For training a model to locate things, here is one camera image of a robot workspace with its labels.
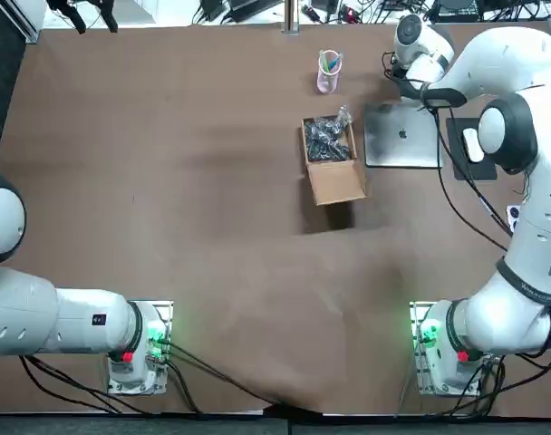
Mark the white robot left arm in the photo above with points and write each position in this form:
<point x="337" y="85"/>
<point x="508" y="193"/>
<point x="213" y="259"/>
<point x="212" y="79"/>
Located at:
<point x="22" y="317"/>

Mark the aluminium frame post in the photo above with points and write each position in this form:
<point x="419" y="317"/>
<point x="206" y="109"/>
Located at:
<point x="290" y="16"/>

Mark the grey power brick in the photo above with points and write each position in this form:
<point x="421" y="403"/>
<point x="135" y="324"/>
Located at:
<point x="212" y="9"/>

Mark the pink cup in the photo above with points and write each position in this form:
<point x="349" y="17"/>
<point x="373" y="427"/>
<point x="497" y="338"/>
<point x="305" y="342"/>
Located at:
<point x="327" y="84"/>

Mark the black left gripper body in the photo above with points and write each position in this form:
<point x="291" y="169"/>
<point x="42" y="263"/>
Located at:
<point x="80" y="2"/>

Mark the open cardboard box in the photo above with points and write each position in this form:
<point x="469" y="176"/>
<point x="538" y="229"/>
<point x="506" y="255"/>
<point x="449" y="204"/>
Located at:
<point x="336" y="183"/>

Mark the black mouse pad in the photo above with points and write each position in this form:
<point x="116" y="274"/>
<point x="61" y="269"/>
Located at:
<point x="457" y="158"/>

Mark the black module with red light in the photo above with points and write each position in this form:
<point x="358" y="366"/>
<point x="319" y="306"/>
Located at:
<point x="351" y="16"/>
<point x="312" y="13"/>

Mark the white computer mouse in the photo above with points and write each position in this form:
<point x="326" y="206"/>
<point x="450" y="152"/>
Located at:
<point x="471" y="145"/>

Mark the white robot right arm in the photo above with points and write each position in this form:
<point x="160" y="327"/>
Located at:
<point x="506" y="59"/>

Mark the green marker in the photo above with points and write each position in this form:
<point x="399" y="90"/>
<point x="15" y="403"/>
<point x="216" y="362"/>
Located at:
<point x="325" y="60"/>

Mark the grey laptop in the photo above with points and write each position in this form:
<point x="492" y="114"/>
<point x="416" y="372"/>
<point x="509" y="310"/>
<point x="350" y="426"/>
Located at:
<point x="402" y="136"/>

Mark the blue marker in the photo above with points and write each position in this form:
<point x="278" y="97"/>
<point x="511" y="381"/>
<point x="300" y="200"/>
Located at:
<point x="334" y="63"/>

